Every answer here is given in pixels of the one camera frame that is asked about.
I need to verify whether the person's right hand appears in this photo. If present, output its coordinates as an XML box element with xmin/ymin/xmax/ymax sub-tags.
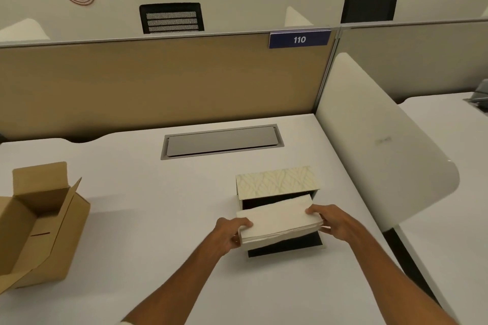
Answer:
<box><xmin>306</xmin><ymin>204</ymin><xmax>353</xmax><ymax>242</ymax></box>

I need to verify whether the person's left hand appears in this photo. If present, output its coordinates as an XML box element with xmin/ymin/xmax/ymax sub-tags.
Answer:
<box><xmin>213</xmin><ymin>217</ymin><xmax>254</xmax><ymax>258</ymax></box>

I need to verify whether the white tissue stack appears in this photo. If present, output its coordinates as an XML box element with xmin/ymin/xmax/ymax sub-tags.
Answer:
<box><xmin>236</xmin><ymin>194</ymin><xmax>324</xmax><ymax>243</ymax></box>

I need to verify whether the person's left forearm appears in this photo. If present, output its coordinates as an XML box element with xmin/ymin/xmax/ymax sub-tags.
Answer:
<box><xmin>121</xmin><ymin>244</ymin><xmax>229</xmax><ymax>325</ymax></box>

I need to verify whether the person's right forearm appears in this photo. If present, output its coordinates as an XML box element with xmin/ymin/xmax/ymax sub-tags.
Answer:
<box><xmin>341</xmin><ymin>211</ymin><xmax>458</xmax><ymax>325</ymax></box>

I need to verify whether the patterned tissue box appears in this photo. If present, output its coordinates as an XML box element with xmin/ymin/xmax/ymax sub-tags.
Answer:
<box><xmin>236</xmin><ymin>165</ymin><xmax>327</xmax><ymax>258</ymax></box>

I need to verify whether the white curved side divider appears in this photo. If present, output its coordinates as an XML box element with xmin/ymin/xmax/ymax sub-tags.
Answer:
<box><xmin>316</xmin><ymin>52</ymin><xmax>460</xmax><ymax>233</ymax></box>

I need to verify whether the beige desk partition panel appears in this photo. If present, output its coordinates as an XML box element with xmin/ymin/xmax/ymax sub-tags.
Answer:
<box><xmin>0</xmin><ymin>28</ymin><xmax>342</xmax><ymax>143</ymax></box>

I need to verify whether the blue desk number sign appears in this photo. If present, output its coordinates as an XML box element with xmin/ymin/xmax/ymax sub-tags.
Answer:
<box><xmin>269</xmin><ymin>30</ymin><xmax>332</xmax><ymax>49</ymax></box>

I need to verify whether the grey desk partition panel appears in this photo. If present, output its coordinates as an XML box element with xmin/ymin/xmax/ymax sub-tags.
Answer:
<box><xmin>335</xmin><ymin>19</ymin><xmax>488</xmax><ymax>105</ymax></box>

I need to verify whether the open cardboard box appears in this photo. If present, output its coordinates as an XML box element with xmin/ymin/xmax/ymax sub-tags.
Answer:
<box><xmin>0</xmin><ymin>162</ymin><xmax>91</xmax><ymax>294</ymax></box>

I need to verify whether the black mesh office chair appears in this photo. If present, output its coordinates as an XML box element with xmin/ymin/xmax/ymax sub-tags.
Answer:
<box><xmin>139</xmin><ymin>3</ymin><xmax>205</xmax><ymax>35</ymax></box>

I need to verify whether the grey desk cable hatch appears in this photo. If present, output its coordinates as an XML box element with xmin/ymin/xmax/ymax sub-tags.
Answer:
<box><xmin>160</xmin><ymin>124</ymin><xmax>284</xmax><ymax>161</ymax></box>

